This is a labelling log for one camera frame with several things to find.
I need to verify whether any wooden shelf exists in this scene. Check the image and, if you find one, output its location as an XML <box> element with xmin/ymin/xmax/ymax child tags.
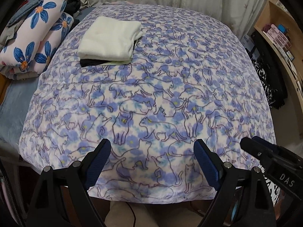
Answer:
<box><xmin>253</xmin><ymin>0</ymin><xmax>303</xmax><ymax>100</ymax></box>

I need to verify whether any floral print rolled quilt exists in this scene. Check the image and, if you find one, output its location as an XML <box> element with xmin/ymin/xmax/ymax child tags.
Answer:
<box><xmin>34</xmin><ymin>12</ymin><xmax>74</xmax><ymax>72</ymax></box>
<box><xmin>0</xmin><ymin>0</ymin><xmax>68</xmax><ymax>75</ymax></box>

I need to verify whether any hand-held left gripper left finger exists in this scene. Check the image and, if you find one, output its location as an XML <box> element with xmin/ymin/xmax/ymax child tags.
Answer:
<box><xmin>26</xmin><ymin>138</ymin><xmax>112</xmax><ymax>227</ymax></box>

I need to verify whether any wooden bed frame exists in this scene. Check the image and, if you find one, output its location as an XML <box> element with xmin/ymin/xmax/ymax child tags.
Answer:
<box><xmin>0</xmin><ymin>76</ymin><xmax>11</xmax><ymax>104</ymax></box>

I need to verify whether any grey blue bed sheet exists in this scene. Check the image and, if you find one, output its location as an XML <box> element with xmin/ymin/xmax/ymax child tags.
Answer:
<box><xmin>0</xmin><ymin>77</ymin><xmax>42</xmax><ymax>145</ymax></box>

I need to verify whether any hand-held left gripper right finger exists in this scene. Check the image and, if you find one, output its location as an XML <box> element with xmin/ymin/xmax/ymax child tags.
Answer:
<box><xmin>193</xmin><ymin>139</ymin><xmax>277</xmax><ymax>227</ymax></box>

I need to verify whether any light green jacket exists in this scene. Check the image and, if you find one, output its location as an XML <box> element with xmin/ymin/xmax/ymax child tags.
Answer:
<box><xmin>79</xmin><ymin>38</ymin><xmax>139</xmax><ymax>68</ymax></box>

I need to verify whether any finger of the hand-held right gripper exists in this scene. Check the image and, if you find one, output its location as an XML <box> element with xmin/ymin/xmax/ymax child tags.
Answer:
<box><xmin>251</xmin><ymin>136</ymin><xmax>285</xmax><ymax>156</ymax></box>
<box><xmin>240</xmin><ymin>137</ymin><xmax>273</xmax><ymax>164</ymax></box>

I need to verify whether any blue denim garment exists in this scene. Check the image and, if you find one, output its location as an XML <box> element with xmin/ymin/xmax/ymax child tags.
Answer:
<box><xmin>8</xmin><ymin>0</ymin><xmax>45</xmax><ymax>27</ymax></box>

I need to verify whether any black and white printed cloth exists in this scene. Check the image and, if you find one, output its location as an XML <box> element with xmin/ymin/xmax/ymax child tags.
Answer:
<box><xmin>262</xmin><ymin>170</ymin><xmax>282</xmax><ymax>206</ymax></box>

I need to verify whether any row of small boxes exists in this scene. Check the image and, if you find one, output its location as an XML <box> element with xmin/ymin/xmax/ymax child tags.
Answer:
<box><xmin>263</xmin><ymin>23</ymin><xmax>296</xmax><ymax>61</ymax></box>

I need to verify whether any black white patterned garment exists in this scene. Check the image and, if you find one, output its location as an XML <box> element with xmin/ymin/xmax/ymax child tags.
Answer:
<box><xmin>251</xmin><ymin>59</ymin><xmax>288</xmax><ymax>110</ymax></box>

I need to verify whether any purple cat print blanket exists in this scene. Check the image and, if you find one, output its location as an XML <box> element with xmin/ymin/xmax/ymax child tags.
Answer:
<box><xmin>18</xmin><ymin>2</ymin><xmax>277</xmax><ymax>204</ymax></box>

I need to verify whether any cream knit cardigan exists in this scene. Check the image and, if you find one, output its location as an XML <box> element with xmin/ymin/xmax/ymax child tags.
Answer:
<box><xmin>78</xmin><ymin>16</ymin><xmax>144</xmax><ymax>64</ymax></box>

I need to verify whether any black clothing pile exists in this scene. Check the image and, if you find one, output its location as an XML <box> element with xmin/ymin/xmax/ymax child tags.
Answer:
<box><xmin>66</xmin><ymin>0</ymin><xmax>82</xmax><ymax>15</ymax></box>

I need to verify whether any black cable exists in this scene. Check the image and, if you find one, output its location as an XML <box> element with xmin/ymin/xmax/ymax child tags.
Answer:
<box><xmin>128</xmin><ymin>203</ymin><xmax>137</xmax><ymax>227</ymax></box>

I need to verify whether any white labelled box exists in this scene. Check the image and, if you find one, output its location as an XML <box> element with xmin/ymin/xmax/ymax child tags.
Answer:
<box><xmin>240</xmin><ymin>34</ymin><xmax>255</xmax><ymax>52</ymax></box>

